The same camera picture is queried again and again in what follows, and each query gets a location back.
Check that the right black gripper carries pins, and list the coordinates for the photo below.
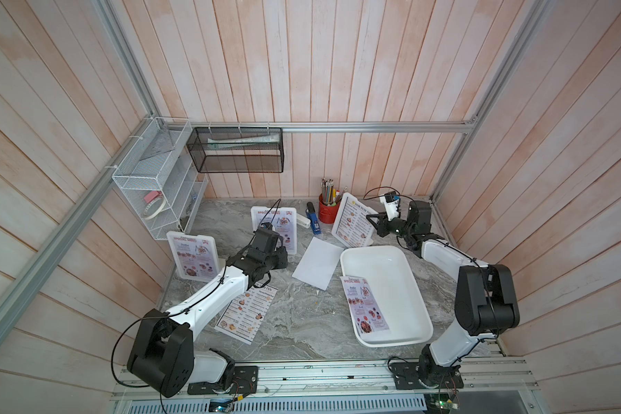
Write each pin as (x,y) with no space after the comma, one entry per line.
(383,223)

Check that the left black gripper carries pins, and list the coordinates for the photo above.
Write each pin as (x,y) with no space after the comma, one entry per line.
(283,258)

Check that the dim sum inn menu sheet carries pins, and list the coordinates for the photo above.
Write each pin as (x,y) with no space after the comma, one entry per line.
(245,314)

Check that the special menu sheet top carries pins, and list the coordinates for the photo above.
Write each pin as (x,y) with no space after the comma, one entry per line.
(194,258)

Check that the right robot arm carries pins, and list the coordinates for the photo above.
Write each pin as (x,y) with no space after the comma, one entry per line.
(486,303)

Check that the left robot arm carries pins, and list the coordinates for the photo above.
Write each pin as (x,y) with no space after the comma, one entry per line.
(163,355)

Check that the white stapler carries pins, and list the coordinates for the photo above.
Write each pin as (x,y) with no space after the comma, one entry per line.
(303,221)

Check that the white plastic tray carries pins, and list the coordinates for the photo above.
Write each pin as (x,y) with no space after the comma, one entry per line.
(395,289)

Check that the blue stapler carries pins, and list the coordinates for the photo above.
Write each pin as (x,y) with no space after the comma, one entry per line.
(311,214)

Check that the red pencil cup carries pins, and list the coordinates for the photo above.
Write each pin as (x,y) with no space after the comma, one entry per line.
(327,213)

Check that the pencils in cup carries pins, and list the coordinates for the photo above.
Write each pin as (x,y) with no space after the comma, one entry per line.
(331,195)

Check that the papers in black basket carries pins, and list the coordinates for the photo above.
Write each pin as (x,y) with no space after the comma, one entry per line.
(243,142)

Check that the white tape roll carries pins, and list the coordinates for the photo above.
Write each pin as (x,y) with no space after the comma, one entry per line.
(154,208)

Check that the pink eraser block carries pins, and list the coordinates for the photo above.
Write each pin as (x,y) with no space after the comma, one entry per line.
(151,197)

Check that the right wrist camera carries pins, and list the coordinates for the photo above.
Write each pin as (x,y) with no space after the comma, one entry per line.
(391,202)

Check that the black mesh wall basket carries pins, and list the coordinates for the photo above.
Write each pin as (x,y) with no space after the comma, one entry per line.
(269,161)

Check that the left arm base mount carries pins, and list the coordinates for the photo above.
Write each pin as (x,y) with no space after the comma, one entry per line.
(216,373)

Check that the white wire wall shelf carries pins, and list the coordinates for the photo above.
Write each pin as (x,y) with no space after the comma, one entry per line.
(157,159)

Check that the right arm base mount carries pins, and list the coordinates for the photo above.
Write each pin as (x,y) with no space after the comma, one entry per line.
(424,374)

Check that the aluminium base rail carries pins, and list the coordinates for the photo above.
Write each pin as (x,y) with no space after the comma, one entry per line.
(373,377)

